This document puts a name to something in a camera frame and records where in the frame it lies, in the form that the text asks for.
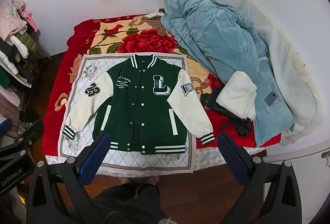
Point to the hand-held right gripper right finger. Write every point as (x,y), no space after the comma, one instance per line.
(232,159)

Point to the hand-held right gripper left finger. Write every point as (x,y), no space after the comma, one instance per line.
(92,159)

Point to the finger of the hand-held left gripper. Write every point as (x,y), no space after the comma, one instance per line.
(5,127)
(28,136)

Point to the green and white varsity jacket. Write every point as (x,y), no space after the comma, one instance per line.
(121,115)

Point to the rack of assorted clothes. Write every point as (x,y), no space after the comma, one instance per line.
(15,43)

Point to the white quilted bed sheet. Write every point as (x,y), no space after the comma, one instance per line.
(206,159)

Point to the person's dark fuzzy-clothed legs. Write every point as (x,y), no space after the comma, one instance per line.
(129,203)

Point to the black garment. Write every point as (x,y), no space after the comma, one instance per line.
(211,102)

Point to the white fleece cloth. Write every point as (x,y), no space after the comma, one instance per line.
(237,95)

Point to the white diamond-pattern cloth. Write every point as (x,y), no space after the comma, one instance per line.
(86,72)

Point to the white textured blanket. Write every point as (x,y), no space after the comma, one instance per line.
(283,64)

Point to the light blue quilt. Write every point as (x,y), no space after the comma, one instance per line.
(214,33)

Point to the red floral blanket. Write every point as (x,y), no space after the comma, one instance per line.
(144,41)

